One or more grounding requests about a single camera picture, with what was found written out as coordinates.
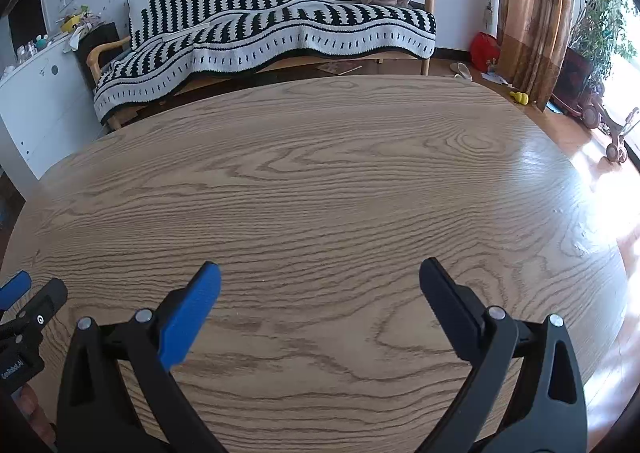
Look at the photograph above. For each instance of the black side table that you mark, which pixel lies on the black side table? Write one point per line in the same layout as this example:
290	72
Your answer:
100	40

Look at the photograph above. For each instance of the wooden sofa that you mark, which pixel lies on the wooden sofa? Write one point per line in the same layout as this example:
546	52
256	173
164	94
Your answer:
102	55

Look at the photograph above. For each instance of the white paper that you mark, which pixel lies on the white paper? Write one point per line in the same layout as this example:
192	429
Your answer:
495	78

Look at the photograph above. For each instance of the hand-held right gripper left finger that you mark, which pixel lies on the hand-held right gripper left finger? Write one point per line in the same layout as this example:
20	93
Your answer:
190	313

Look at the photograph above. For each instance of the flat book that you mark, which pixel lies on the flat book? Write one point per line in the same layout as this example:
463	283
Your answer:
340	67

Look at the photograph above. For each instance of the brown curtain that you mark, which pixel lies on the brown curtain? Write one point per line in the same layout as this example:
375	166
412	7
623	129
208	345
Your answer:
535	18

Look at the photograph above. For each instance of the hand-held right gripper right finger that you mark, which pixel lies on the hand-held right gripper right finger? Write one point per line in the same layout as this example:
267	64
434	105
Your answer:
450	305

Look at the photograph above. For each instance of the small yellow toy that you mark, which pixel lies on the small yellow toy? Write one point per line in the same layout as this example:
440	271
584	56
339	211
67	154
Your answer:
520	98

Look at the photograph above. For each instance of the sofa with striped blanket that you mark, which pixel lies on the sofa with striped blanket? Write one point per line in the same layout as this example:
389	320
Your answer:
250	38

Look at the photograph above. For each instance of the children's tricycle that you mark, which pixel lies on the children's tricycle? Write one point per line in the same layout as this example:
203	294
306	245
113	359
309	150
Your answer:
595	115

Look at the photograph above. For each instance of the red bag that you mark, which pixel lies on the red bag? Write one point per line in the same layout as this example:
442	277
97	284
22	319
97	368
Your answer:
484	53

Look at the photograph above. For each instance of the person's left hand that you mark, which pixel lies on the person's left hand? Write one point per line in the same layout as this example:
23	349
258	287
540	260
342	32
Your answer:
32	413

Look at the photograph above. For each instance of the white cabinet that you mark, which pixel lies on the white cabinet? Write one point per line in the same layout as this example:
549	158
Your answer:
45	103

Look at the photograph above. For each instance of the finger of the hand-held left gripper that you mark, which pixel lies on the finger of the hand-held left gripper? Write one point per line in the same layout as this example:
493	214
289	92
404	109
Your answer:
15	289
42	305

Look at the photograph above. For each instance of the potted plants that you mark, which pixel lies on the potted plants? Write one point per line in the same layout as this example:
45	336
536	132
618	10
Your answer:
602	28

